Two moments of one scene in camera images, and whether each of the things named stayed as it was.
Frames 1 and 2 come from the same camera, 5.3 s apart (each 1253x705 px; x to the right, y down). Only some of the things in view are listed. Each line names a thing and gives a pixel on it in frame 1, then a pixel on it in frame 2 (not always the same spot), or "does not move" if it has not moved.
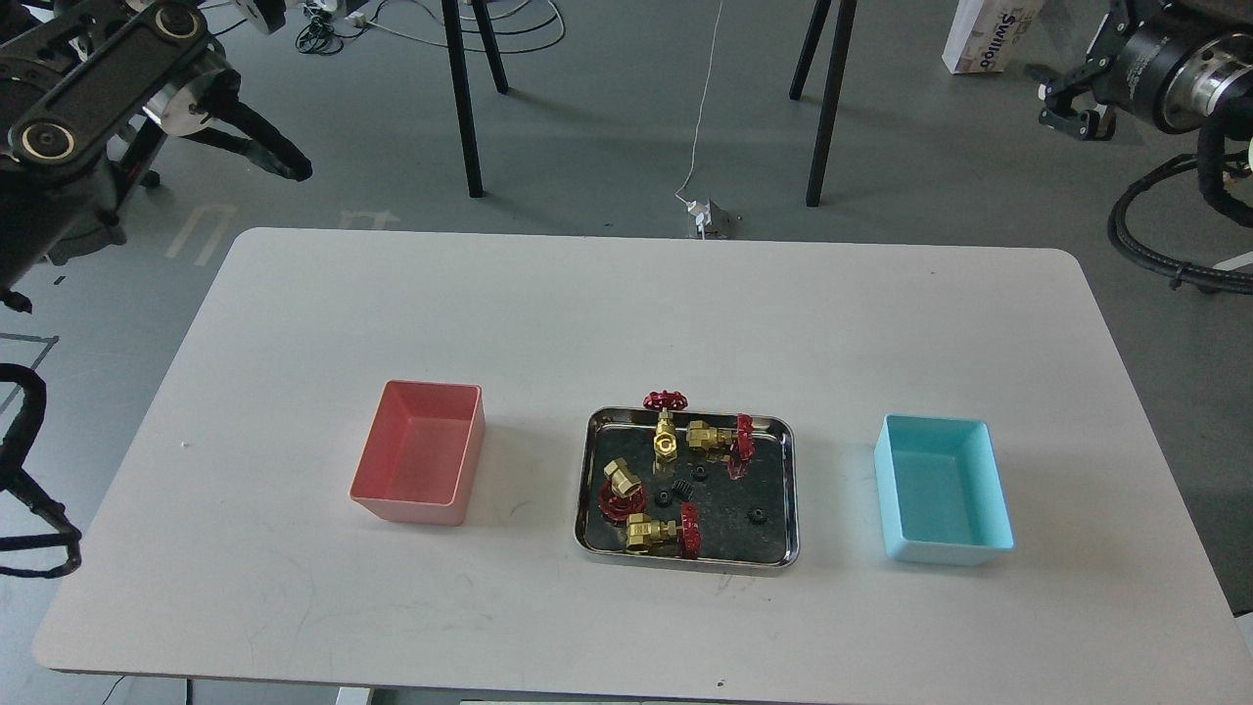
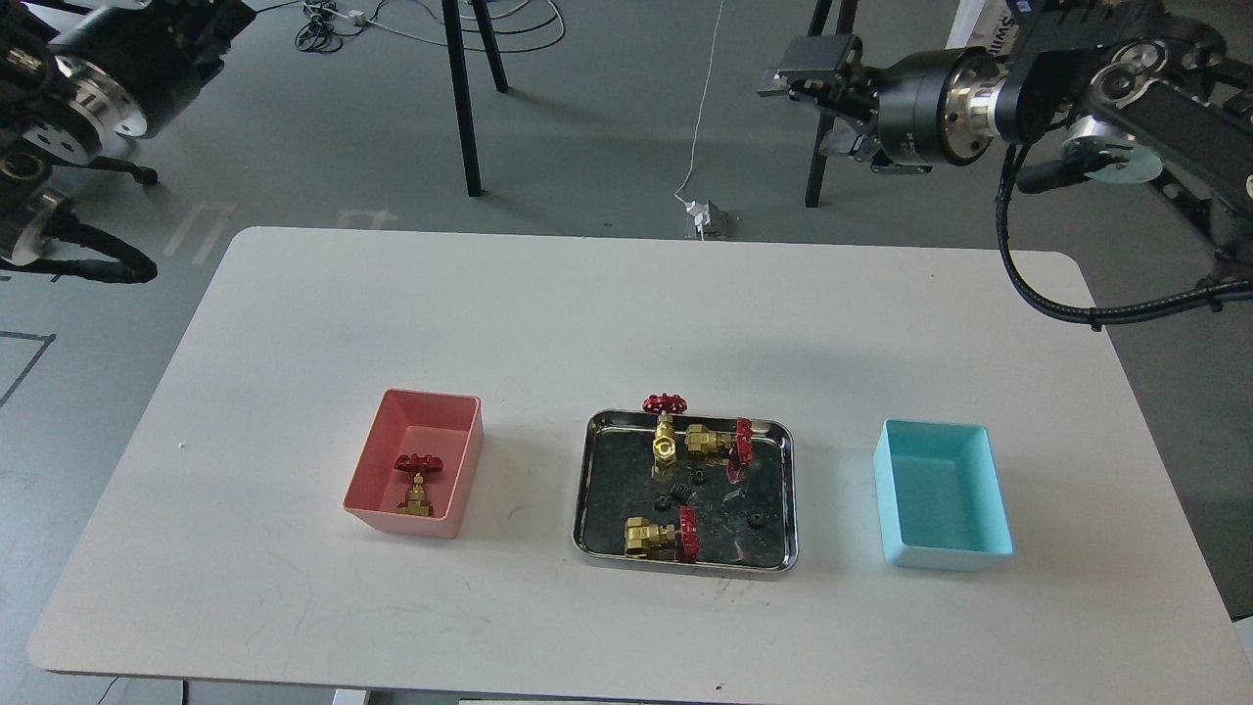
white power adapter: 703,214 does not move
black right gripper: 1076,111 → 828,71
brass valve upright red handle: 665,442 does not move
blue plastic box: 943,493 does not move
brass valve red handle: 619,508 → 416,503
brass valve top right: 732,446 does not move
